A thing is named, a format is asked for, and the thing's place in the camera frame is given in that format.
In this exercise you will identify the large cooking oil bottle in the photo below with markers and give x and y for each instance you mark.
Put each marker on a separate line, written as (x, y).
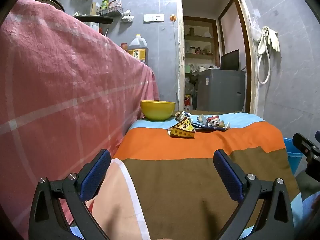
(137, 50)

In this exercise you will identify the yellow bowl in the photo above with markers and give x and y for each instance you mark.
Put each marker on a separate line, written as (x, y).
(157, 110)

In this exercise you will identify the black monitor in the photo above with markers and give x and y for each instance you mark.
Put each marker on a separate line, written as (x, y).
(230, 60)

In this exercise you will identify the white wall socket plate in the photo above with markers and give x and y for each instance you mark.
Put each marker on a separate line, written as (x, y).
(153, 17)

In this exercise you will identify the orange wall hook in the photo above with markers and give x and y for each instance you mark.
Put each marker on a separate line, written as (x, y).
(173, 17)

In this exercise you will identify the red white sack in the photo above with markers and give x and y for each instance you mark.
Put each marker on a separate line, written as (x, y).
(188, 102)

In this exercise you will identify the blue plastic basin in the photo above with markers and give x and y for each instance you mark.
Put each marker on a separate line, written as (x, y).
(293, 155)

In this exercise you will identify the yellow crushed carton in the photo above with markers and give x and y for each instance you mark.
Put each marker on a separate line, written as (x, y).
(182, 129)

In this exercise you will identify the striped blanket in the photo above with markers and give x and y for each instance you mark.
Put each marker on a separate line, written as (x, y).
(187, 175)

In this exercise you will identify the black round pot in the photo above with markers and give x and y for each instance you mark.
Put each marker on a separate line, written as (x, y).
(50, 1)

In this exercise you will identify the white hanging plastic bags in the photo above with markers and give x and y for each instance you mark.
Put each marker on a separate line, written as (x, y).
(127, 15)

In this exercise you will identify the grey refrigerator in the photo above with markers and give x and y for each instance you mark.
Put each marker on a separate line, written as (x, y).
(220, 90)

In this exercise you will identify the green packet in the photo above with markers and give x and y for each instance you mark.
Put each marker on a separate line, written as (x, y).
(105, 3)

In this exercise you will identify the white door frame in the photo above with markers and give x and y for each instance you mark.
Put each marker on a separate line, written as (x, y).
(248, 55)

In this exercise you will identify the red wrapper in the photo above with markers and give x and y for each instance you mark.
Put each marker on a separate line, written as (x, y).
(215, 121)

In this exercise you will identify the blue wrapper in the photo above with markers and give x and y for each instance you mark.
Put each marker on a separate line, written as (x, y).
(207, 128)

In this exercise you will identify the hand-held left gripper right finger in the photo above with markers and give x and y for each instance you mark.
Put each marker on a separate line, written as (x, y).
(226, 177)

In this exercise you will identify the wooden shelf unit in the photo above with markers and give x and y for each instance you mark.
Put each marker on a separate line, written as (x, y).
(200, 38)

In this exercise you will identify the green box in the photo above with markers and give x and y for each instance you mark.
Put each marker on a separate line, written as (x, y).
(188, 69)

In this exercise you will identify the brown jar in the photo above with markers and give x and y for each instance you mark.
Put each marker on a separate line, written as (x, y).
(191, 31)

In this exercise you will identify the grey wall shelf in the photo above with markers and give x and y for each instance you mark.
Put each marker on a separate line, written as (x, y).
(110, 11)

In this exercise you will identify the black pan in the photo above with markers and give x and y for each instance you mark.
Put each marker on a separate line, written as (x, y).
(93, 19)

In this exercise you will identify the cream rubber glove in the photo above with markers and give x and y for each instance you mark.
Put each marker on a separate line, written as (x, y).
(273, 38)

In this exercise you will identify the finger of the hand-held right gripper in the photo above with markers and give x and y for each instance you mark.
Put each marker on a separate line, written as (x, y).
(303, 145)

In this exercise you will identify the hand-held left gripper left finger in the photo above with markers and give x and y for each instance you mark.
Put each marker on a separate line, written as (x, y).
(96, 175)

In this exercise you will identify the pink checked cloth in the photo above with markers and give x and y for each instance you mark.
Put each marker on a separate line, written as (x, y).
(62, 80)

